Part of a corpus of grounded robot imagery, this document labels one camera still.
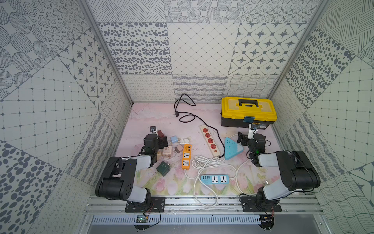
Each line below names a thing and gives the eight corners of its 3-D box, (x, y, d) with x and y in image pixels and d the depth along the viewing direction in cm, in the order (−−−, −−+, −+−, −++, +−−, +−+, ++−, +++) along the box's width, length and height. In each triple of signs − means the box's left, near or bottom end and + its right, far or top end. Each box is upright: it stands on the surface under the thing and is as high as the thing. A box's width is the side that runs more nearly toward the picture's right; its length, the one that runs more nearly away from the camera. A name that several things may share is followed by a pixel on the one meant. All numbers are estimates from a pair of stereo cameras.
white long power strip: (213, 158, 92) (214, 157, 90) (198, 128, 107) (198, 126, 105) (222, 155, 93) (222, 153, 91) (205, 125, 108) (205, 124, 106)
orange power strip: (181, 169, 88) (181, 167, 85) (182, 146, 98) (182, 144, 95) (191, 169, 88) (191, 167, 85) (191, 146, 98) (191, 144, 95)
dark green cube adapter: (157, 171, 87) (156, 167, 83) (166, 162, 91) (164, 159, 86) (164, 177, 85) (162, 174, 80) (172, 168, 88) (171, 164, 84)
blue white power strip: (201, 184, 81) (201, 183, 79) (201, 176, 84) (201, 174, 82) (229, 184, 81) (230, 183, 79) (228, 176, 84) (229, 174, 82)
